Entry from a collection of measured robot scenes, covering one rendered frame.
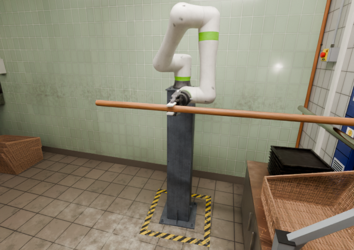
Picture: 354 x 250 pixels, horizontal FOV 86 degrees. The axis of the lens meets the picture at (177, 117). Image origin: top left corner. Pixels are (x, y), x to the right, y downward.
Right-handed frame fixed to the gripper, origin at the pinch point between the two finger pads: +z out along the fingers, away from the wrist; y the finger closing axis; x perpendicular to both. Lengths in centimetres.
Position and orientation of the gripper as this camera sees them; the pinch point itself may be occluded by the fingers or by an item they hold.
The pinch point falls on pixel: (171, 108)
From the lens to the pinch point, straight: 87.4
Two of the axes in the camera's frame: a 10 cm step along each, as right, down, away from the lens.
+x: -9.7, -0.8, 2.3
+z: -2.4, 2.8, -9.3
